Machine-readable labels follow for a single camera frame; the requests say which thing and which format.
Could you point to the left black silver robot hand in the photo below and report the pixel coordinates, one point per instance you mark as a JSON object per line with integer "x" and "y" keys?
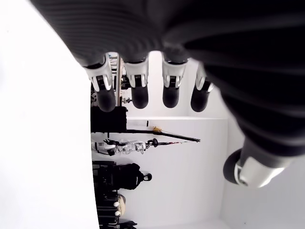
{"x": 166, "y": 23}

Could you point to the black cabinet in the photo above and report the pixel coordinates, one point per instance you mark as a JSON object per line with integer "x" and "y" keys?
{"x": 107, "y": 119}

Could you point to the silver humanoid robot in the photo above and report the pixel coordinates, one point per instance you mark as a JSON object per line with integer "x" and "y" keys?
{"x": 128, "y": 146}

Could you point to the black equipment case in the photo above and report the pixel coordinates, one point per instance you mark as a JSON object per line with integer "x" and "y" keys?
{"x": 102, "y": 176}

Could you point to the black equipment rack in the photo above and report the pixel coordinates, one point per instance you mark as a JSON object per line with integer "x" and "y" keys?
{"x": 107, "y": 210}

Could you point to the beige metal frame rail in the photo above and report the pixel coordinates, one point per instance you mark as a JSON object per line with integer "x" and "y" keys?
{"x": 118, "y": 78}

